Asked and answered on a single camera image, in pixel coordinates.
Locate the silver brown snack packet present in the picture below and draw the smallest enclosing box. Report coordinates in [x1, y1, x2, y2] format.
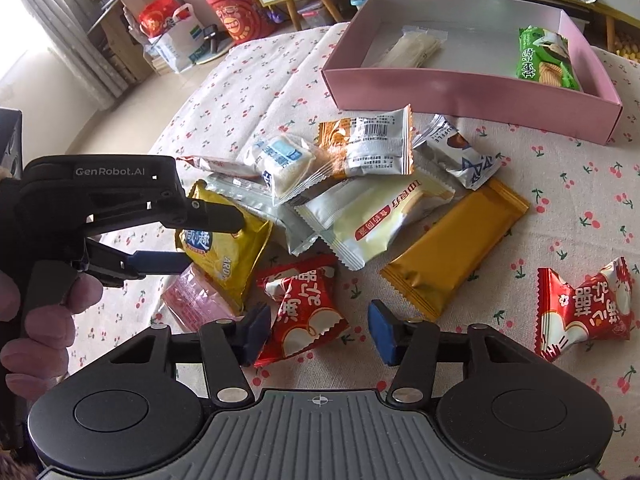
[412, 114, 502, 191]

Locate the cherry print tablecloth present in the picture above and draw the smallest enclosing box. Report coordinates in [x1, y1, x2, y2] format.
[65, 22, 640, 480]

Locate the pale green snack packet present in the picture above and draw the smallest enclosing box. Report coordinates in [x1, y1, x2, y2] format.
[205, 172, 321, 256]

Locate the wooden shelf unit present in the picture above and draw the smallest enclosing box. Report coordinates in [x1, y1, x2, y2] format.
[87, 0, 151, 83]

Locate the grey curtain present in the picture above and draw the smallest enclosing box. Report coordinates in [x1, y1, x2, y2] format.
[0, 0, 121, 111]

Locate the red printed bag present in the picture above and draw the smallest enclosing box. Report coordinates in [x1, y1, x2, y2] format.
[205, 0, 278, 48]

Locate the orange white barcode packet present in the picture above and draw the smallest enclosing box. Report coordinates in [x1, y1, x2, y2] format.
[316, 106, 416, 181]

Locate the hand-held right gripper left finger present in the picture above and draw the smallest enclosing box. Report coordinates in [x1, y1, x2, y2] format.
[102, 302, 273, 408]

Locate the pink cardboard box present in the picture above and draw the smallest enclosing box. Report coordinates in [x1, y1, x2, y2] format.
[321, 0, 623, 146]

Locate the clear white snack packet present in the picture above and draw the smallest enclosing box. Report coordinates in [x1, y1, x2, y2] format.
[372, 25, 448, 68]

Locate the pink snack packet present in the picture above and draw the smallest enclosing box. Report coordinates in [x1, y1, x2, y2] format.
[161, 264, 241, 333]

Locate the gold foil snack packet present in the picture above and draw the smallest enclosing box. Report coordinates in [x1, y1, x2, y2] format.
[380, 177, 531, 321]

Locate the red white snack packet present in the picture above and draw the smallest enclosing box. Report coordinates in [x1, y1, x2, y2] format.
[254, 254, 351, 368]
[534, 256, 635, 362]

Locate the silver red snack packet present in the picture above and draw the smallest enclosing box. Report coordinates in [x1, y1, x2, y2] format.
[175, 154, 266, 181]

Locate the clear plastic storage box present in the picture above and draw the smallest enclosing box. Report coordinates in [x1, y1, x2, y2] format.
[295, 0, 332, 28]

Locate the cream white snack packet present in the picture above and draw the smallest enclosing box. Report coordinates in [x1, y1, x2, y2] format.
[294, 175, 456, 272]

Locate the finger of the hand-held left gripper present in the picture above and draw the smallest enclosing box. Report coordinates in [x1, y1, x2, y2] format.
[159, 194, 247, 235]
[74, 239, 195, 289]

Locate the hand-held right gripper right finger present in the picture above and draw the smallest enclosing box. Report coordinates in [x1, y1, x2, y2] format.
[367, 300, 536, 406]

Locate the person's left hand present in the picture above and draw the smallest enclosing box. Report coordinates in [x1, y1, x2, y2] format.
[0, 267, 104, 401]

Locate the white shopping bag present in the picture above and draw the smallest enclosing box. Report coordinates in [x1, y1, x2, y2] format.
[144, 2, 213, 73]

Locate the white blue snack packet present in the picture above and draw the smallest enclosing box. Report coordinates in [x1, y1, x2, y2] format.
[245, 132, 333, 206]

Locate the green biscuit packet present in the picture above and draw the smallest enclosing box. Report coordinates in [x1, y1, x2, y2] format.
[516, 25, 585, 93]

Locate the yellow snack packet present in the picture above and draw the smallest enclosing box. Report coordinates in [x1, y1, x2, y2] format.
[174, 180, 275, 313]

